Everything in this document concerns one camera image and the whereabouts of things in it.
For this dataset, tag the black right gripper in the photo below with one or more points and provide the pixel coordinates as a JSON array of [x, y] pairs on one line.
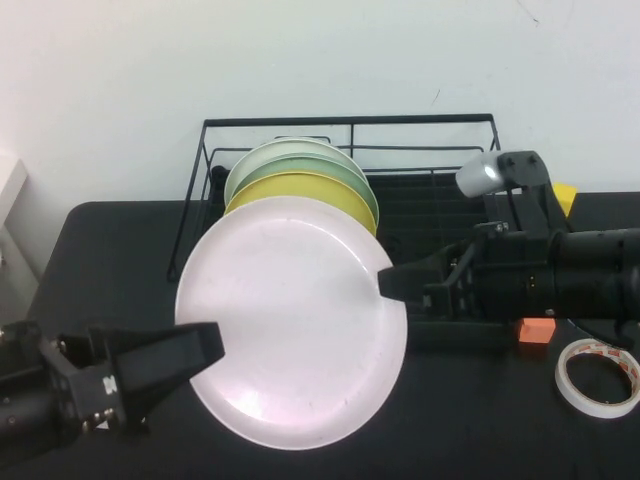
[[500, 280]]

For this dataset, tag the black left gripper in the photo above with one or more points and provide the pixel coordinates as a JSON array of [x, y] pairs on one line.
[[85, 385]]

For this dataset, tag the pink plate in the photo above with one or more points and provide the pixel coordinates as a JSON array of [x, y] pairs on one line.
[[290, 310]]

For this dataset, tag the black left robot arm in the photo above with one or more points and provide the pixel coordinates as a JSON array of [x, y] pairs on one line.
[[25, 400]]

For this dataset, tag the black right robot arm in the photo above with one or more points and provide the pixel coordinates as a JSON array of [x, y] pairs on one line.
[[595, 275]]

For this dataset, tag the yellow plate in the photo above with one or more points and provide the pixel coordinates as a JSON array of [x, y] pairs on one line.
[[310, 192]]

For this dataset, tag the green plate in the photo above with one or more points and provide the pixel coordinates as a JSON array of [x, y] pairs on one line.
[[332, 167]]

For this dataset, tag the pale grey-green plate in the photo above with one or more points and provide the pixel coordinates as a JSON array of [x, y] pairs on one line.
[[280, 150]]

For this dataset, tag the orange cube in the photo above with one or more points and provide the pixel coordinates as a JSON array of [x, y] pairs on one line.
[[537, 332]]

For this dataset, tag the yellow cube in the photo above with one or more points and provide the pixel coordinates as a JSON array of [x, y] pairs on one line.
[[567, 197]]

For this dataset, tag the white tape roll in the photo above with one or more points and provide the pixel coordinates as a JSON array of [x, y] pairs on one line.
[[565, 387]]

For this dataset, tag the white cabinet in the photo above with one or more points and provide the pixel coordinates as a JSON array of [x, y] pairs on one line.
[[10, 190]]

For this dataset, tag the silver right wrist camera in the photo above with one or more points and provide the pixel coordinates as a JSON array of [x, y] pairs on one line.
[[480, 175]]

